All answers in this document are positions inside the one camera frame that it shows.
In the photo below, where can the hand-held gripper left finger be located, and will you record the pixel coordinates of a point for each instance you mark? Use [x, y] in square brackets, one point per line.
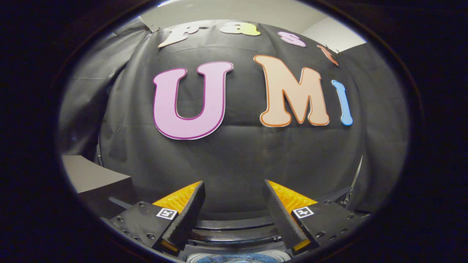
[186, 219]

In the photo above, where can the black backdrop cloth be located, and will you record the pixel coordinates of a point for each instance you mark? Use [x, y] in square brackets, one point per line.
[237, 164]

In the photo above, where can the light blue garment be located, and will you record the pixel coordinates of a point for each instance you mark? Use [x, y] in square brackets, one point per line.
[237, 259]

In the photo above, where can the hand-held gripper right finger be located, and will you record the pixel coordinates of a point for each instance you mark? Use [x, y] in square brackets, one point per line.
[279, 215]

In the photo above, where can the dark grey beige cabinet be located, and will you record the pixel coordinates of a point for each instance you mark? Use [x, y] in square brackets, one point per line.
[91, 179]

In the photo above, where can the thin metal stand pole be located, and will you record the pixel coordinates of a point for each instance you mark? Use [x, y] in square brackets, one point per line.
[359, 166]

